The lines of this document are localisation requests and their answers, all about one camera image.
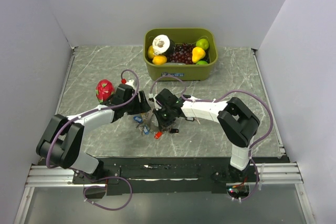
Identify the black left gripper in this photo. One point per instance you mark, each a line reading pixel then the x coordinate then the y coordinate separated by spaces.
pixel 142 106

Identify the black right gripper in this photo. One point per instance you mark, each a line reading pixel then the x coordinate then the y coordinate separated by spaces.
pixel 163 124

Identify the round metal key organizer disc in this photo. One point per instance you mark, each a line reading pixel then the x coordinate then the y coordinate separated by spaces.
pixel 150 121

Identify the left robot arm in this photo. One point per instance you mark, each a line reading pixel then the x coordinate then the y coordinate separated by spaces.
pixel 61 141

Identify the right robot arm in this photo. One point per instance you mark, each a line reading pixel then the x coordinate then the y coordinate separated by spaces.
pixel 238 122

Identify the blue key tag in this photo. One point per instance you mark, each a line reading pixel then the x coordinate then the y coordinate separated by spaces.
pixel 145 130
pixel 138 119

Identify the black key tag on disc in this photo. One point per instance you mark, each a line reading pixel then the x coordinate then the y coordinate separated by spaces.
pixel 174 131

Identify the black key tag with key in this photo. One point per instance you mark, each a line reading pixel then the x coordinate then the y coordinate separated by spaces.
pixel 192 119

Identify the red dragon fruit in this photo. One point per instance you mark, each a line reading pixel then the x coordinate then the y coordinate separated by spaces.
pixel 104 89

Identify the olive green plastic bin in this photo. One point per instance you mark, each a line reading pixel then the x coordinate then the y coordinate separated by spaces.
pixel 184 72

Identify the orange fruit front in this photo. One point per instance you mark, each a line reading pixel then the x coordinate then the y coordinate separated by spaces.
pixel 159 60

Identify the yellow lemon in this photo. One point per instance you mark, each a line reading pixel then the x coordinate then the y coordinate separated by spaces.
pixel 150 53

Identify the green fruit front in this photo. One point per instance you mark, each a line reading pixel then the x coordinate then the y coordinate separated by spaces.
pixel 202 62

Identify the dark red grapes bunch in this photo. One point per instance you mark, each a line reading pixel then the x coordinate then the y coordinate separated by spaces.
pixel 182 54

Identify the yellow pear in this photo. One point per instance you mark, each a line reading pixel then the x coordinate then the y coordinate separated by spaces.
pixel 198 54

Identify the white black tape roll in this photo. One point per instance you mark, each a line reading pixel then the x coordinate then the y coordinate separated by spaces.
pixel 163 45

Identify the green lime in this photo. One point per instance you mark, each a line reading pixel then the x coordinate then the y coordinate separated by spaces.
pixel 202 43

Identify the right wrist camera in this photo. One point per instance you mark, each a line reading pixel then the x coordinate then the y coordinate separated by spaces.
pixel 152 98

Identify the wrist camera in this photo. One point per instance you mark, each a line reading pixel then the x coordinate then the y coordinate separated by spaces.
pixel 152 98
pixel 131 83

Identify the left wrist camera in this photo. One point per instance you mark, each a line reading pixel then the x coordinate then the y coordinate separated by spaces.
pixel 131 83

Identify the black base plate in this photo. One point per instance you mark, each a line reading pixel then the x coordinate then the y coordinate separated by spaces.
pixel 121 175

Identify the aluminium rail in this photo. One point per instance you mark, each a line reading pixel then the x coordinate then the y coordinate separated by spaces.
pixel 269 174

